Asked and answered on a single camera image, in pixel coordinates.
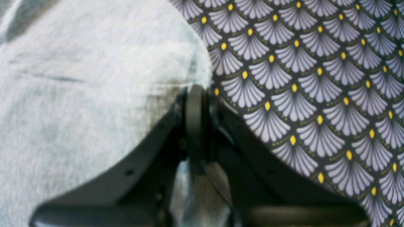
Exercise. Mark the light grey T-shirt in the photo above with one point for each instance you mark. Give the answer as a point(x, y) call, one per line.
point(82, 83)

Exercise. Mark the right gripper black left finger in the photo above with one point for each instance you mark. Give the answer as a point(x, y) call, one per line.
point(137, 191)

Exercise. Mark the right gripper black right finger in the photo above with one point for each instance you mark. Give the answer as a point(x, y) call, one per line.
point(264, 191)

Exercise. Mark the fan-patterned table cloth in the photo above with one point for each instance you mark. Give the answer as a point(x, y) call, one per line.
point(320, 82)

